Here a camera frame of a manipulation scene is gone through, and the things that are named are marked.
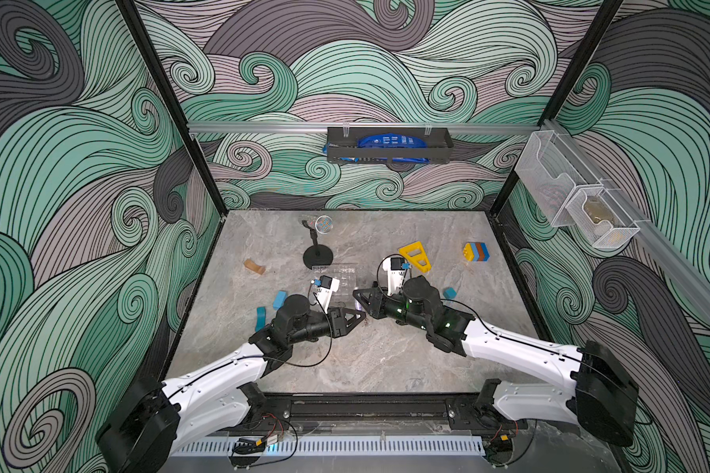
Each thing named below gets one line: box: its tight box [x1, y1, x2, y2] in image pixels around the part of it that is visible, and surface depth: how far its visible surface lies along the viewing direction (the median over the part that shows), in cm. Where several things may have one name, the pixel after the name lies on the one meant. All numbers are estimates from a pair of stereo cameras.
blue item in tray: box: [339, 133, 430, 164], surface depth 94 cm
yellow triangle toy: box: [398, 240, 432, 273], surface depth 108 cm
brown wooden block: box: [243, 258, 267, 275], surface depth 105 cm
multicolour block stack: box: [462, 242, 491, 262], surface depth 107 cm
